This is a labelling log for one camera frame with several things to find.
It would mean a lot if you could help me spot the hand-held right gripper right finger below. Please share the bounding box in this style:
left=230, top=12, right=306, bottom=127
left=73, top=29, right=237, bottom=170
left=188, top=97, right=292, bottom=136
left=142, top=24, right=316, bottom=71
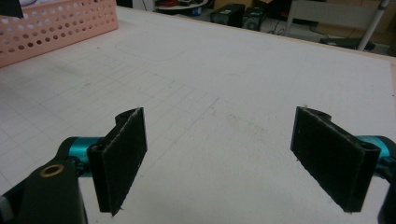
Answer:
left=290, top=105, right=381, bottom=213

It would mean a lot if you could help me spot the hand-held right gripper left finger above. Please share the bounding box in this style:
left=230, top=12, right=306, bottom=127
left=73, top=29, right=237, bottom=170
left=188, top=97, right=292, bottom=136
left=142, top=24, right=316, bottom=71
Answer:
left=87, top=106, right=148, bottom=217

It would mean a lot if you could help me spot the pink perforated plastic basket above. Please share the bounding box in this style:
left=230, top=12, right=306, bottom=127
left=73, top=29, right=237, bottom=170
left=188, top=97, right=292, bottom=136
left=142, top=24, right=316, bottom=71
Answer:
left=0, top=0, right=120, bottom=68

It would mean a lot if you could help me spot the black flat device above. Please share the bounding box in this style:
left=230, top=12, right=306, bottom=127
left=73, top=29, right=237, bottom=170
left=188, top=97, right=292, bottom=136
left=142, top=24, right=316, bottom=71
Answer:
left=319, top=36, right=376, bottom=51

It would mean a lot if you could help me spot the white foam mat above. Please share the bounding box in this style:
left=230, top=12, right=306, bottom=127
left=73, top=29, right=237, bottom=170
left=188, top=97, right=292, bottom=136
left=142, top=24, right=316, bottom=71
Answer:
left=0, top=6, right=394, bottom=224

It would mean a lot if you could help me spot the white metal stand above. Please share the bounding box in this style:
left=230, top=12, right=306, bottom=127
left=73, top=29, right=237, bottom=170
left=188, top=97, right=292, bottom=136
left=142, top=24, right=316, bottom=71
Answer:
left=284, top=0, right=390, bottom=52

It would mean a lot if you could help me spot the black computer tower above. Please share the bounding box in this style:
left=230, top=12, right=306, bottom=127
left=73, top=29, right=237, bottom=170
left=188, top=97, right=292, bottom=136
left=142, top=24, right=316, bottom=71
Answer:
left=242, top=7, right=266, bottom=32
left=210, top=3, right=246, bottom=28

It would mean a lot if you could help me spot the white round table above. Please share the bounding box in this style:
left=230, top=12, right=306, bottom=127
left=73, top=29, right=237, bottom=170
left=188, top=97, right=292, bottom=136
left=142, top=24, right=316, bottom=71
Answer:
left=153, top=0, right=209, bottom=16

